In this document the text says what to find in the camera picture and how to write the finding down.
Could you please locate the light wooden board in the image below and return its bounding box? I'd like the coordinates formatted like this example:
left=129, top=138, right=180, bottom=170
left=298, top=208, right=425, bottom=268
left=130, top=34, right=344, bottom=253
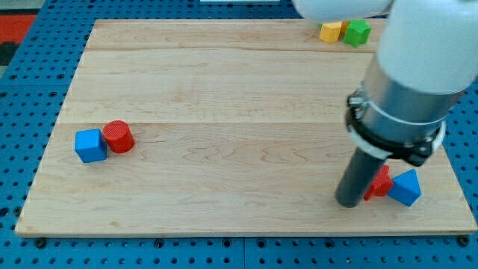
left=16, top=19, right=477, bottom=238

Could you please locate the red cylinder block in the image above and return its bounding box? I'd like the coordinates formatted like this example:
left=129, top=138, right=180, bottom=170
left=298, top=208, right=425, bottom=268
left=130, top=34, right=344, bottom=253
left=102, top=120, right=135, bottom=153

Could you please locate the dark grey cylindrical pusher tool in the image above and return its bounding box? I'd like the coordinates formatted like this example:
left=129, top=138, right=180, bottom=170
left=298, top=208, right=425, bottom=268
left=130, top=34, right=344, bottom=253
left=335, top=147, right=385, bottom=208

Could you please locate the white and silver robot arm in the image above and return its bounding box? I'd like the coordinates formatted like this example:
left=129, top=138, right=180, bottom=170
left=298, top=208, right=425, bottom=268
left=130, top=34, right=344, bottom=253
left=294, top=0, right=477, bottom=166

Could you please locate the red star block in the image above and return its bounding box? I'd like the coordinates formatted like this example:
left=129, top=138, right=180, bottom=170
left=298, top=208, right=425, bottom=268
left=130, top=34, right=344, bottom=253
left=364, top=164, right=394, bottom=201

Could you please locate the blue triangular block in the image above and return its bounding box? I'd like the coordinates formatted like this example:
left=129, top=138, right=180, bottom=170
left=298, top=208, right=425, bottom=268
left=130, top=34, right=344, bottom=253
left=387, top=169, right=422, bottom=207

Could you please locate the blue cube block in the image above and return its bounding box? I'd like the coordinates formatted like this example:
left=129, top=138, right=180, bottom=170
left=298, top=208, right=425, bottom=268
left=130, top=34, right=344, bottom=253
left=75, top=129, right=108, bottom=163

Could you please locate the yellow block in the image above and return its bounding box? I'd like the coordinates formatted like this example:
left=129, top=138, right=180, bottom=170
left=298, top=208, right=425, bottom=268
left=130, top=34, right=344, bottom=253
left=319, top=22, right=342, bottom=43

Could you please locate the green star block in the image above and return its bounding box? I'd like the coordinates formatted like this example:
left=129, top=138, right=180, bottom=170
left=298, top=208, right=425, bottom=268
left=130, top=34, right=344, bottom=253
left=343, top=19, right=372, bottom=48

